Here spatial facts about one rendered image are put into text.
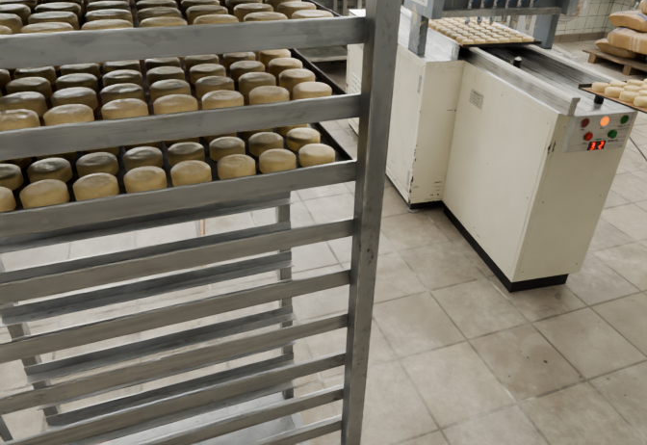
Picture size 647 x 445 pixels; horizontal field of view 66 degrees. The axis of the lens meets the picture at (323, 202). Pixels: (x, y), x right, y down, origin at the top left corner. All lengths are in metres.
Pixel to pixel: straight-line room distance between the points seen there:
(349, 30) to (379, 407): 1.42
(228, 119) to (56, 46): 0.18
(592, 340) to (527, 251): 0.41
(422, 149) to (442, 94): 0.29
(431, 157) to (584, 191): 0.77
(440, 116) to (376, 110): 1.90
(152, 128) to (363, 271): 0.35
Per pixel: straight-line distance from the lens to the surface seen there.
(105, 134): 0.57
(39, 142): 0.58
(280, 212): 1.16
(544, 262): 2.28
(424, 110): 2.44
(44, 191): 0.66
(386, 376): 1.89
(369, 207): 0.66
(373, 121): 0.60
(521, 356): 2.08
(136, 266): 0.66
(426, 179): 2.62
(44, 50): 0.55
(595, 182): 2.17
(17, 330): 1.30
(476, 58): 2.38
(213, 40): 0.55
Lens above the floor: 1.44
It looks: 31 degrees down
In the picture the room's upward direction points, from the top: 1 degrees clockwise
